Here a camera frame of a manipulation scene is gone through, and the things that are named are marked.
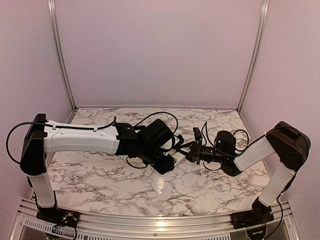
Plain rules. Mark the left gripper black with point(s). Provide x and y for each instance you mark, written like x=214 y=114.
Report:
x=163 y=167

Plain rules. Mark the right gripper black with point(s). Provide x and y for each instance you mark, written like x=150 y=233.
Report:
x=194 y=154

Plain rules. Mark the white remote control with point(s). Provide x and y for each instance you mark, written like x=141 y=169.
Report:
x=178 y=157

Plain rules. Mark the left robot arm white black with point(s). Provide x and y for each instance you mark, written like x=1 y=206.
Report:
x=149 y=143

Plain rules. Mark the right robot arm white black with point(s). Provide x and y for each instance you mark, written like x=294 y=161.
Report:
x=288 y=143

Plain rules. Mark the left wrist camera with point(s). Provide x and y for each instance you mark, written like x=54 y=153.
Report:
x=179 y=140

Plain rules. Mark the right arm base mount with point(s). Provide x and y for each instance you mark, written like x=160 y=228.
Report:
x=256 y=216

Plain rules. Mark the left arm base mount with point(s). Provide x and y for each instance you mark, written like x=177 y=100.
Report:
x=59 y=216

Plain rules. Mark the front aluminium rail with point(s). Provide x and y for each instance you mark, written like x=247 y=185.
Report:
x=99 y=226

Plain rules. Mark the right aluminium frame post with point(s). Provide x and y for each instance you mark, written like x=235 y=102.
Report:
x=261 y=28

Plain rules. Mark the aluminium frame post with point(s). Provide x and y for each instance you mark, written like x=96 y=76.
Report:
x=59 y=52
x=261 y=28

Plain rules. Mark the left aluminium frame post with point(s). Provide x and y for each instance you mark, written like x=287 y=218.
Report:
x=59 y=52

